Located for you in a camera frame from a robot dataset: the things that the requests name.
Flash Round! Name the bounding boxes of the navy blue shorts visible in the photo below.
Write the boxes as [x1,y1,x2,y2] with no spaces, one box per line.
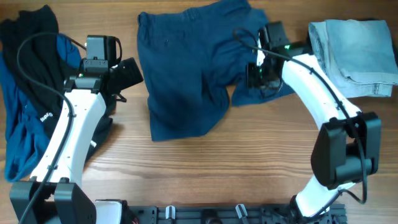
[137,1,292,141]

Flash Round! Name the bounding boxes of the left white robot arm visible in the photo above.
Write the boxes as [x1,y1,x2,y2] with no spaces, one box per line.
[10,35,143,223]

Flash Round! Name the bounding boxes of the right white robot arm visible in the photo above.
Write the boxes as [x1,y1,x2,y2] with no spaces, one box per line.
[246,22,381,223]

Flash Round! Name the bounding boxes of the folded light blue jeans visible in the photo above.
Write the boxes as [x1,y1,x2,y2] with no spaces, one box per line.
[308,19,397,98]

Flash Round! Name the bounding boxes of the black garment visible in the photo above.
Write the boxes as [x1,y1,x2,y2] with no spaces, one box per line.
[0,4,113,162]

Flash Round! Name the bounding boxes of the teal blue garment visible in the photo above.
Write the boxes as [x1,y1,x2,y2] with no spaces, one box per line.
[0,32,82,184]

